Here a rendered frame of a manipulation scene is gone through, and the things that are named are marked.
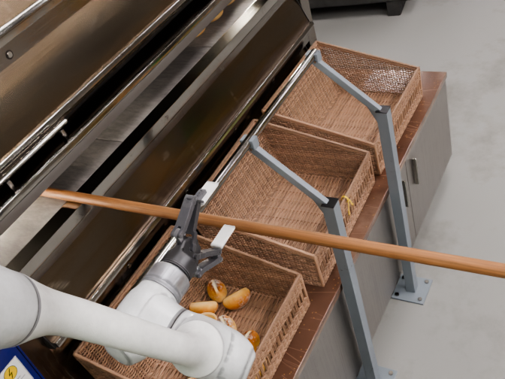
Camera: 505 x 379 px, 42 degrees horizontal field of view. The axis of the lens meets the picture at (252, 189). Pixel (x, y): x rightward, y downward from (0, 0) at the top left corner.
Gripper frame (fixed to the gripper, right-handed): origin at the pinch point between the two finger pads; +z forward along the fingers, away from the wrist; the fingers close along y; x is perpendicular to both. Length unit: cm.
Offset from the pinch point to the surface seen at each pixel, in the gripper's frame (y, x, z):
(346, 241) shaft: 10.5, 27.1, 5.6
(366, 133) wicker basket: 72, -19, 121
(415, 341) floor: 131, 13, 64
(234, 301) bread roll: 67, -29, 20
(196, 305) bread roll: 66, -40, 15
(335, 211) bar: 38, 5, 40
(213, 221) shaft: 10.6, -8.2, 5.0
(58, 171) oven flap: -10.5, -40.5, -5.7
